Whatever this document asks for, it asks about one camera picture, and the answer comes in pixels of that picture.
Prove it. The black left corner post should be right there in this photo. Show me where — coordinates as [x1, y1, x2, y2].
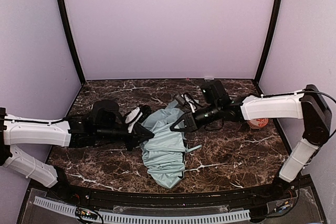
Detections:
[57, 0, 86, 85]

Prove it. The black and mint umbrella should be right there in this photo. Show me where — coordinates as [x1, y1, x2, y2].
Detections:
[140, 100, 202, 189]

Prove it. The black front table rail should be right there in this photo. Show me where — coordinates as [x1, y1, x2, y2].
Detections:
[28, 176, 313, 210]

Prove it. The orange patterned ceramic bowl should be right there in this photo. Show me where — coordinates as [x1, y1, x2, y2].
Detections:
[247, 118, 269, 129]

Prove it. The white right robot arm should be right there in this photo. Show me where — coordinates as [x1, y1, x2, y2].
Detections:
[170, 80, 335, 183]

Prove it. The grey slotted cable duct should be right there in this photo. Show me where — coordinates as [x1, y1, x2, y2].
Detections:
[33, 196, 251, 223]

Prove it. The black corner post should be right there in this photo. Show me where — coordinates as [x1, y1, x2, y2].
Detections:
[57, 0, 86, 85]
[254, 0, 281, 86]

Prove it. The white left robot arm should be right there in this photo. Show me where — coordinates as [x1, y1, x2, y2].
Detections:
[1, 100, 154, 188]

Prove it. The black right corner post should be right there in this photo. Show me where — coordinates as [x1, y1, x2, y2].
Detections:
[254, 0, 281, 86]

